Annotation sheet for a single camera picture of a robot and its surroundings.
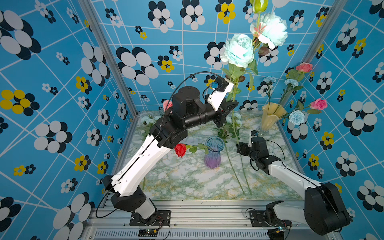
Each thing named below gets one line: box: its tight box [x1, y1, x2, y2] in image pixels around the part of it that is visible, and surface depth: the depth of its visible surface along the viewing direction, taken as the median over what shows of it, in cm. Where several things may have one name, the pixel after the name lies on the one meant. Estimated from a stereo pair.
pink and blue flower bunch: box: [263, 62, 328, 126], surface depth 86 cm
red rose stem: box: [174, 143, 214, 158], surface depth 69 cm
